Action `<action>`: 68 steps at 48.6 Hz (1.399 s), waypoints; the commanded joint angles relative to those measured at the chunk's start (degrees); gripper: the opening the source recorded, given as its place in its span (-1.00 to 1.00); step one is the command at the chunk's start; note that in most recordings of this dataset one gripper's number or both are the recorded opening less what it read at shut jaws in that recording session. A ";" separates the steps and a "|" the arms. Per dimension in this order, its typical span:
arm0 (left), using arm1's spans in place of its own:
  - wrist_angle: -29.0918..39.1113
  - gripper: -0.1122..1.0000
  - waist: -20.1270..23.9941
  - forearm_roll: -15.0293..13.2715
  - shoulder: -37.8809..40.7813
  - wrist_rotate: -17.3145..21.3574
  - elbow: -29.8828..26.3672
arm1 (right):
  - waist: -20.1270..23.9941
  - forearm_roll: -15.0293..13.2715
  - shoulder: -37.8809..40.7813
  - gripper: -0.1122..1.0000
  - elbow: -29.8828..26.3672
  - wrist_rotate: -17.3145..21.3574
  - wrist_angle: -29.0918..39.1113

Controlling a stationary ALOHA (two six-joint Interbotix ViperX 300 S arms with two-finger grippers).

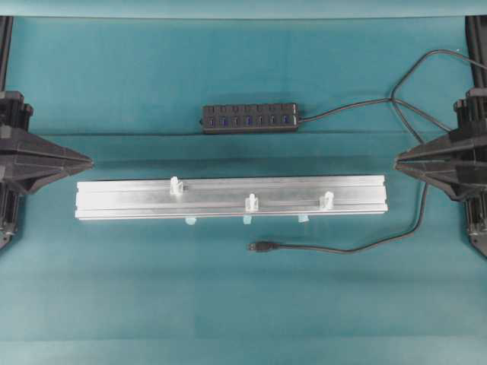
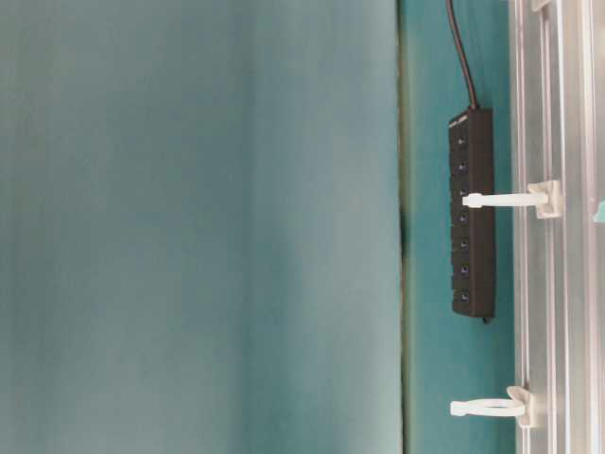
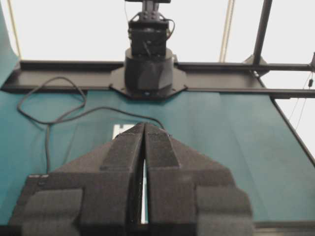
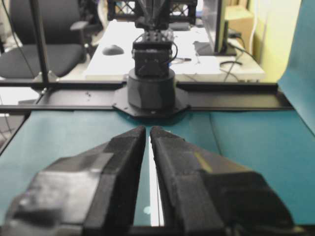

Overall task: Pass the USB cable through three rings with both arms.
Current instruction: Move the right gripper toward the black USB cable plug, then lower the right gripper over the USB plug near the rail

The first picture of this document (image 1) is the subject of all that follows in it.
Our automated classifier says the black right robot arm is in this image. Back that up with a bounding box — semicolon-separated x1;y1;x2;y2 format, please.
395;88;486;248

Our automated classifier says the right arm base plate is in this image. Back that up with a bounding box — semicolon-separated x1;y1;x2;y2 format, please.
469;234;487;259

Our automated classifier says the left blue tape tab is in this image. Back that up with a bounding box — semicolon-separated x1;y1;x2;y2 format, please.
185;217;197;225

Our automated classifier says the black USB cable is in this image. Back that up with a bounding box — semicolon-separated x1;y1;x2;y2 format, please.
246;49;487;255

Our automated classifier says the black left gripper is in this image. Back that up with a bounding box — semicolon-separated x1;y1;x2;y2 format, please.
0;91;94;195

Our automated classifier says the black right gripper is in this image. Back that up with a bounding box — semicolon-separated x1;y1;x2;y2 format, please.
394;89;486;202

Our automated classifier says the black right frame post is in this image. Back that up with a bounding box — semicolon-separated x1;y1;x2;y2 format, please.
465;15;487;88

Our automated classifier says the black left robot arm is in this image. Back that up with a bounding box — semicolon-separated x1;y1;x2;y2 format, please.
1;91;94;247

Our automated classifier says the black frame post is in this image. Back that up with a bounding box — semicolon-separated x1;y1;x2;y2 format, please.
465;15;487;88
0;16;14;91

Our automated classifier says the silver aluminium extrusion rail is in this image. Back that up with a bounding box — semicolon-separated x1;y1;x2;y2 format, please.
75;175;388;221

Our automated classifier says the black multi-port USB hub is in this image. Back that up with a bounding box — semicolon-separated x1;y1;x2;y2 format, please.
201;103;299;135

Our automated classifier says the black left frame post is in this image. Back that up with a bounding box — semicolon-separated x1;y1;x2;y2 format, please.
0;16;14;91

